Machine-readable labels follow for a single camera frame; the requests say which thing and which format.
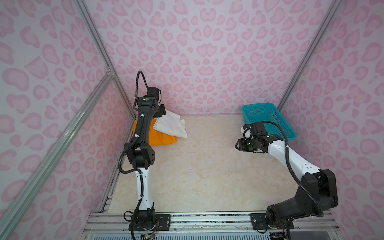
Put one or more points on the aluminium diagonal frame bar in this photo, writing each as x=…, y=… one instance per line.
x=21, y=204

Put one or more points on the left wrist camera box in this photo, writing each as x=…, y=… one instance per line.
x=154, y=92

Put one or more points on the aluminium frame post left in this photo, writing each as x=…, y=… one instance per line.
x=90, y=25

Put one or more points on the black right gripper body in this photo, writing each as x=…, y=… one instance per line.
x=250, y=145

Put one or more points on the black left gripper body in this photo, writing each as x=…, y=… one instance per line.
x=161, y=111

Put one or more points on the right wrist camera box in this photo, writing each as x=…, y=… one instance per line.
x=258, y=130

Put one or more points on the orange shorts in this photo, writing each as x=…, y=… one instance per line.
x=157, y=138

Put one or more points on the aluminium frame post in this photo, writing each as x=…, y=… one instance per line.
x=90, y=25
x=315, y=42

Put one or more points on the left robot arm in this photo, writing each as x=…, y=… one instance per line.
x=137, y=157

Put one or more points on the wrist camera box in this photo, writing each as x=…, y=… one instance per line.
x=154, y=92
x=258, y=130

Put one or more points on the white patterned garment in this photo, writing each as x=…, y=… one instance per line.
x=171, y=124

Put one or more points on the aluminium frame post right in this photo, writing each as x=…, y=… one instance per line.
x=315, y=42

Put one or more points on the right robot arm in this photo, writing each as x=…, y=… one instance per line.
x=317, y=188

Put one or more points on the teal plastic laundry basket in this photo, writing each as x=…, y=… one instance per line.
x=267, y=112

